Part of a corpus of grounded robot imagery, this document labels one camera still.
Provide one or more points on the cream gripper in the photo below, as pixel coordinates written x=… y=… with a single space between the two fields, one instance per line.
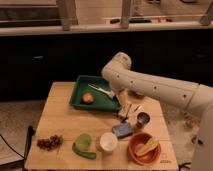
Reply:
x=122 y=97

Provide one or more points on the orange red apple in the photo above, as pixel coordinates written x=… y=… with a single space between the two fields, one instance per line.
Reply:
x=88 y=98

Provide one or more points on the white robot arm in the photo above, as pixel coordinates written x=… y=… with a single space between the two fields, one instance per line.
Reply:
x=195 y=98

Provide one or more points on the dark purple bowl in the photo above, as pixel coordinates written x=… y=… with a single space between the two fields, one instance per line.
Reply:
x=138 y=95

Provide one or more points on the green plastic tray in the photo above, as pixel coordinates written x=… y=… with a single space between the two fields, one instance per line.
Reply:
x=101 y=102

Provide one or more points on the metal cup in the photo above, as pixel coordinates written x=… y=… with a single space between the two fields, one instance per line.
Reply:
x=143 y=119

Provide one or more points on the blue sponge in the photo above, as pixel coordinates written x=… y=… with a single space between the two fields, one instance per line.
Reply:
x=122 y=130

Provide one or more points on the orange bowl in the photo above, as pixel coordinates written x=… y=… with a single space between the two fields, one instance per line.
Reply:
x=147 y=159

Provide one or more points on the yellow corn cob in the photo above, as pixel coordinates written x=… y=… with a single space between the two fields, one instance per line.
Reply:
x=142 y=149

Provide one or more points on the green cucumber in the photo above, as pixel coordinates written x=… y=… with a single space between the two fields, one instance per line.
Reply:
x=84 y=154

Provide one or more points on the dark cabinet counter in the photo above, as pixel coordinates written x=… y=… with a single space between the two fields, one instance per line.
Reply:
x=31 y=59

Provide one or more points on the bunch of red grapes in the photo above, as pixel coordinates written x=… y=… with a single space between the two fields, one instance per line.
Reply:
x=51 y=143

